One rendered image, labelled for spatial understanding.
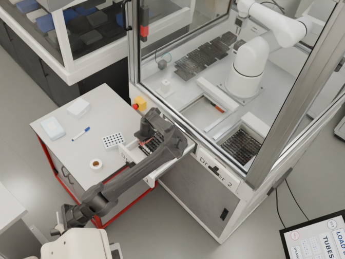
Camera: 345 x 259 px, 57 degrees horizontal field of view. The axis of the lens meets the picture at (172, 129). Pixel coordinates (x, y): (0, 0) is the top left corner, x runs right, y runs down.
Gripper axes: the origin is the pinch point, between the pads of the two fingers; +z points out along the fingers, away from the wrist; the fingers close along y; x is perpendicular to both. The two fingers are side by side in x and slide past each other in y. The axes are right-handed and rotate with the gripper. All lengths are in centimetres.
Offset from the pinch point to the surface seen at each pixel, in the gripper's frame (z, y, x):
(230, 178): 1, 22, -46
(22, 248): 65, -76, 19
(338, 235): -24, 20, -97
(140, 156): 10.4, -2.0, -0.8
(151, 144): 3.6, 4.7, -1.8
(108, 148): 15.5, -11.0, 18.3
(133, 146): 8.5, -2.0, 6.2
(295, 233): -10, 16, -85
